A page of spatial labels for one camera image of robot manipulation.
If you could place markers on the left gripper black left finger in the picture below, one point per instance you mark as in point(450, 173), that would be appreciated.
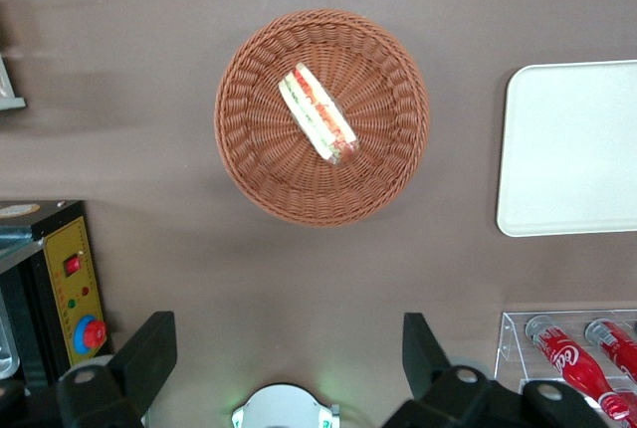
point(139, 363)

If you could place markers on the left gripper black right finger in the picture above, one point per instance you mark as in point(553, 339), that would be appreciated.
point(438, 393)

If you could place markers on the sandwich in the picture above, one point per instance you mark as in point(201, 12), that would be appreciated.
point(318, 114)

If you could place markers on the brown wicker basket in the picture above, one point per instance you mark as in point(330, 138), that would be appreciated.
point(259, 174)

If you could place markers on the cream plastic tray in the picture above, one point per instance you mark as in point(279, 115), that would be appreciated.
point(572, 149)

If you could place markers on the grey snack packet tray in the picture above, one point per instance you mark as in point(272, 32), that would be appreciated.
point(10, 102)

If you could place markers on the clear acrylic bottle rack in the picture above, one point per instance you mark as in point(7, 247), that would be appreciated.
point(512, 343)

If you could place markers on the black food warmer machine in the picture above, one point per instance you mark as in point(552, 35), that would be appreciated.
point(64, 259)

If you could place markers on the red cola bottle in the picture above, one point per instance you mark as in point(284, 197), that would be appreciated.
point(619, 348)
point(572, 363)

